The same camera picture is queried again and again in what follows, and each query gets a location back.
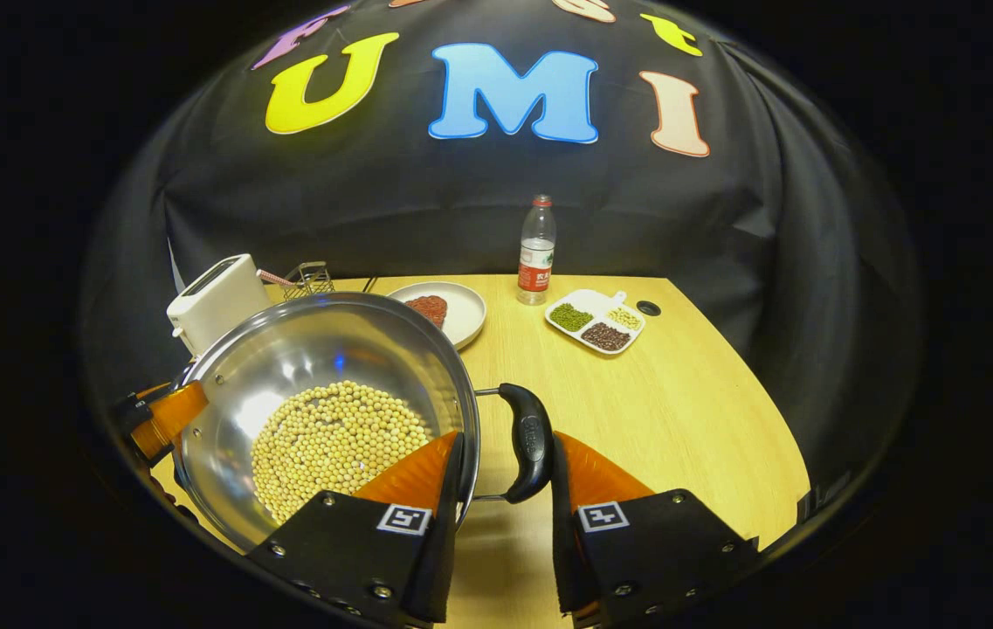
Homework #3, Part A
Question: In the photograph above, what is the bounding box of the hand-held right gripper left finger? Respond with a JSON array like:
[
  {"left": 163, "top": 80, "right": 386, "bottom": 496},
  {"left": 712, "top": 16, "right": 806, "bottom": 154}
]
[{"left": 245, "top": 430, "right": 467, "bottom": 628}]

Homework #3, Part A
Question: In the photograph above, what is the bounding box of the white round plate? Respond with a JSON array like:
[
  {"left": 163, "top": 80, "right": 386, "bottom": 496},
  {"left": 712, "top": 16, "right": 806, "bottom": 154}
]
[{"left": 386, "top": 280, "right": 488, "bottom": 352}]

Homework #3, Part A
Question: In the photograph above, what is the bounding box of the clear water bottle red label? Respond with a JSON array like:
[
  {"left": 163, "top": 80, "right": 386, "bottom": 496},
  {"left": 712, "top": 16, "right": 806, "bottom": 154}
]
[{"left": 517, "top": 194, "right": 557, "bottom": 306}]

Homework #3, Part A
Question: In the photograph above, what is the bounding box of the white toaster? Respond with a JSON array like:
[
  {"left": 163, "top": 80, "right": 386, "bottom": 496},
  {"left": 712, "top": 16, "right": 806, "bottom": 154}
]
[{"left": 166, "top": 253, "right": 273, "bottom": 357}]

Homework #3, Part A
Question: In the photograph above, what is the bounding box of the stainless steel pot with soybeans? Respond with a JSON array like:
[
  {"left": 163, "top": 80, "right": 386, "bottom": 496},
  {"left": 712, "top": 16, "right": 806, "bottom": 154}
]
[{"left": 171, "top": 292, "right": 556, "bottom": 553}]

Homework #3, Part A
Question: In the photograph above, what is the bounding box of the red meat piece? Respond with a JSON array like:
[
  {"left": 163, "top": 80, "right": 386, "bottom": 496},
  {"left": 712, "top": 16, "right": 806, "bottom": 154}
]
[{"left": 404, "top": 294, "right": 450, "bottom": 330}]

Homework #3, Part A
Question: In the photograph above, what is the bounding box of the black backdrop cloth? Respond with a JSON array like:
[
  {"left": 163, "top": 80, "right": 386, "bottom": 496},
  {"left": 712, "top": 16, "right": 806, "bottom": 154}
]
[{"left": 81, "top": 0, "right": 921, "bottom": 490}]

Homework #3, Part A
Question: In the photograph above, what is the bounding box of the small wire basket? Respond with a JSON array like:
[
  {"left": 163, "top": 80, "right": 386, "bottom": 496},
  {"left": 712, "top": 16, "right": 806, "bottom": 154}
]
[{"left": 257, "top": 261, "right": 336, "bottom": 302}]

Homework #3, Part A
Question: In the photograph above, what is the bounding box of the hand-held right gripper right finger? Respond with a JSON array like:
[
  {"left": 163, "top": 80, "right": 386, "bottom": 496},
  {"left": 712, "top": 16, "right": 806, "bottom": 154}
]
[{"left": 551, "top": 431, "right": 761, "bottom": 628}]

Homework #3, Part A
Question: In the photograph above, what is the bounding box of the white divided dish of beans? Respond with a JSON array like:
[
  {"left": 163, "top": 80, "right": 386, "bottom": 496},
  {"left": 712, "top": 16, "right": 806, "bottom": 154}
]
[{"left": 545, "top": 289, "right": 647, "bottom": 356}]

